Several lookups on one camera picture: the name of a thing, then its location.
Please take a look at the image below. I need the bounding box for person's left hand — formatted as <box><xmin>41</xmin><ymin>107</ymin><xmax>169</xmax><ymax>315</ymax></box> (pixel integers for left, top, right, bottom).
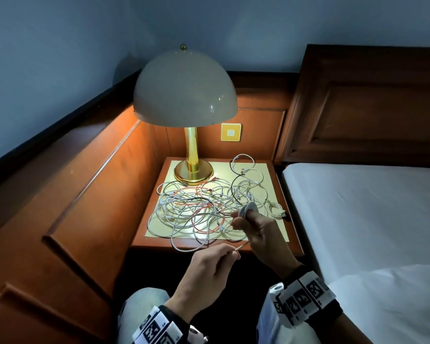
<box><xmin>164</xmin><ymin>243</ymin><xmax>242</xmax><ymax>320</ymax></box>

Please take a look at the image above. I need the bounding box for person's right hand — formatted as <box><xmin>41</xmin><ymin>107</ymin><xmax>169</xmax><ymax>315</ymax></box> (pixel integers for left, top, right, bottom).
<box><xmin>231</xmin><ymin>210</ymin><xmax>304</xmax><ymax>280</ymax></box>

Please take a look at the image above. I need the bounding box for white charging cable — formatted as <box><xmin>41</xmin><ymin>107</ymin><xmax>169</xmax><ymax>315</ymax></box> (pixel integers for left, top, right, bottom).
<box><xmin>234</xmin><ymin>201</ymin><xmax>260</xmax><ymax>252</ymax></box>

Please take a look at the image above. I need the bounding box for person's right forearm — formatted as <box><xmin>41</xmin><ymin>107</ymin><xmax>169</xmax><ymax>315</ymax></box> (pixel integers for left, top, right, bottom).
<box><xmin>321</xmin><ymin>312</ymin><xmax>374</xmax><ymax>344</ymax></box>

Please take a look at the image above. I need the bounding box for wooden nightstand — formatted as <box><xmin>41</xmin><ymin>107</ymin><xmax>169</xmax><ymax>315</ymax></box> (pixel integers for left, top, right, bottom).
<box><xmin>130</xmin><ymin>157</ymin><xmax>304</xmax><ymax>258</ymax></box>

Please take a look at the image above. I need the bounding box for yellow table mat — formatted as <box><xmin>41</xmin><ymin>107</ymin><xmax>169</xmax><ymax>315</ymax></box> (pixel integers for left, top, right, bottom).
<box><xmin>145</xmin><ymin>160</ymin><xmax>289</xmax><ymax>242</ymax></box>

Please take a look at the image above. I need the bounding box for right wrist marker band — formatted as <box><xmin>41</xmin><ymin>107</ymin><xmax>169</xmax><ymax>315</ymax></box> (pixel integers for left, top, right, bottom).
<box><xmin>270</xmin><ymin>270</ymin><xmax>344</xmax><ymax>328</ymax></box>

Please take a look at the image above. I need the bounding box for wrist marker band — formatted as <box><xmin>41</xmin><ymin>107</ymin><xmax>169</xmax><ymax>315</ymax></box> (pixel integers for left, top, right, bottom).
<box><xmin>270</xmin><ymin>270</ymin><xmax>344</xmax><ymax>328</ymax></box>
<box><xmin>132</xmin><ymin>305</ymin><xmax>209</xmax><ymax>344</ymax></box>

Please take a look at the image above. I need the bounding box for left wrist marker band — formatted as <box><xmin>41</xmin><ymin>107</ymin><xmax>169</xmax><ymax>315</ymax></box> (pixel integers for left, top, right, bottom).
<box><xmin>132</xmin><ymin>305</ymin><xmax>209</xmax><ymax>344</ymax></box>

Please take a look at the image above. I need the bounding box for mattress with white sheet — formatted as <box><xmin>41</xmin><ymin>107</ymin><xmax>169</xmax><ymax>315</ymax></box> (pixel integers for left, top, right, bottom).
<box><xmin>282</xmin><ymin>163</ymin><xmax>430</xmax><ymax>283</ymax></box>

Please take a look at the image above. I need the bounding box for table lamp with dome shade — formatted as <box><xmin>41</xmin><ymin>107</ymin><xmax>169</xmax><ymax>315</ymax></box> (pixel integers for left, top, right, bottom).
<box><xmin>133</xmin><ymin>44</ymin><xmax>239</xmax><ymax>184</ymax></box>

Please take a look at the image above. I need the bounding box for wooden headboard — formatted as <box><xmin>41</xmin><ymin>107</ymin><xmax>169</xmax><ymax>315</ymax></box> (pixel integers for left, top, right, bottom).
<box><xmin>273</xmin><ymin>44</ymin><xmax>430</xmax><ymax>169</ymax></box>

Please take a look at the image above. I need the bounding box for white duvet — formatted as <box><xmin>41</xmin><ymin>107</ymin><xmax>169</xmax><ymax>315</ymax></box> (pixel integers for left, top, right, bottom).
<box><xmin>324</xmin><ymin>264</ymin><xmax>430</xmax><ymax>344</ymax></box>

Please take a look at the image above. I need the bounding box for small bundled white cable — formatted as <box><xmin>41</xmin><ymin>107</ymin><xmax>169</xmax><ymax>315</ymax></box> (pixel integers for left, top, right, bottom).
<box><xmin>266</xmin><ymin>200</ymin><xmax>288</xmax><ymax>220</ymax></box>

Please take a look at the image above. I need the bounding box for black cable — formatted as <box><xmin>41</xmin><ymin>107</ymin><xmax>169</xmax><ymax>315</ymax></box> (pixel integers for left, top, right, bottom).
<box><xmin>163</xmin><ymin>158</ymin><xmax>253</xmax><ymax>226</ymax></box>

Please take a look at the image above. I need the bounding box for orange cable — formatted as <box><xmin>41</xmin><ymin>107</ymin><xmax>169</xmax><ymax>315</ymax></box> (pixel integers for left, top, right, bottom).
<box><xmin>172</xmin><ymin>177</ymin><xmax>237</xmax><ymax>236</ymax></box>

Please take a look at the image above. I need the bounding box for tangle of white cables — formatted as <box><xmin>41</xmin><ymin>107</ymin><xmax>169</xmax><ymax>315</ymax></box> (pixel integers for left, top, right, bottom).
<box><xmin>148</xmin><ymin>153</ymin><xmax>273</xmax><ymax>253</ymax></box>

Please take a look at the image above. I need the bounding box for yellow wall socket plate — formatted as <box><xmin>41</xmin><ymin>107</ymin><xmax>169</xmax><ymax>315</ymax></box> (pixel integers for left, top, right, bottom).
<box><xmin>221</xmin><ymin>123</ymin><xmax>242</xmax><ymax>142</ymax></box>

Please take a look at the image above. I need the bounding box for wooden wall panelling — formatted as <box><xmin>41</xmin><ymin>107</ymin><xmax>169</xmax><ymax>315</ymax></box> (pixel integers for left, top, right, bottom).
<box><xmin>0</xmin><ymin>70</ymin><xmax>300</xmax><ymax>344</ymax></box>

